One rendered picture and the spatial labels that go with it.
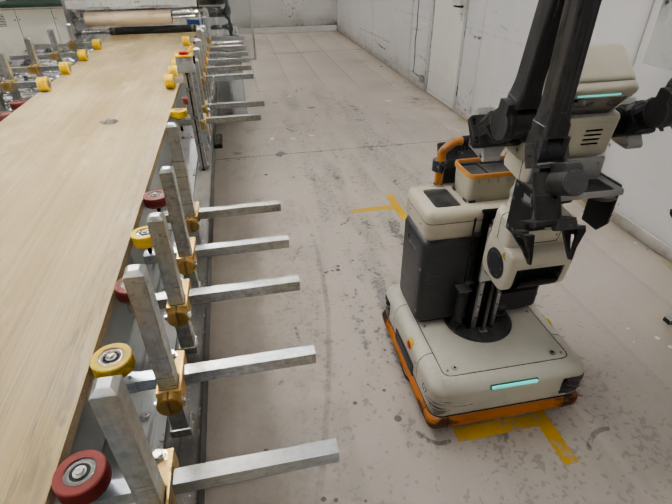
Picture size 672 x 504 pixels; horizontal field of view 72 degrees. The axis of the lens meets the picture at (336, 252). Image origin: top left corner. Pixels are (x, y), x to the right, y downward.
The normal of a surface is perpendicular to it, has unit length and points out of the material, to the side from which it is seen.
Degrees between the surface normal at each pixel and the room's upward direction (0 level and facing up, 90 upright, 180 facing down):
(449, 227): 90
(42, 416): 0
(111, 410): 90
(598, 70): 42
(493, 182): 92
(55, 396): 0
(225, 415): 0
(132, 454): 90
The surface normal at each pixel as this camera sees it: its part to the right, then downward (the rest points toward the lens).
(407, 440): -0.01, -0.83
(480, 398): 0.19, 0.54
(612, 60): 0.12, -0.25
